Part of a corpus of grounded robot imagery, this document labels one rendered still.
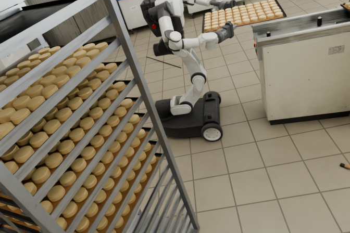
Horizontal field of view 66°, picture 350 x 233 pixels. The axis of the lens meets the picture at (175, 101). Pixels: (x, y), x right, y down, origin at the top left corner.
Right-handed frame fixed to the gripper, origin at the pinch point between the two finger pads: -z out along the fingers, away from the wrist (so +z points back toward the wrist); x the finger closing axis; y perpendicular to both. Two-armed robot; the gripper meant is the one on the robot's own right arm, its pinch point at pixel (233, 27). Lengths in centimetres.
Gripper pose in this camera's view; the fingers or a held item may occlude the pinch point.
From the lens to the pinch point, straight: 208.8
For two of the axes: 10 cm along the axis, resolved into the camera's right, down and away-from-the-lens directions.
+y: -6.0, -3.2, 7.3
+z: -7.6, 5.2, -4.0
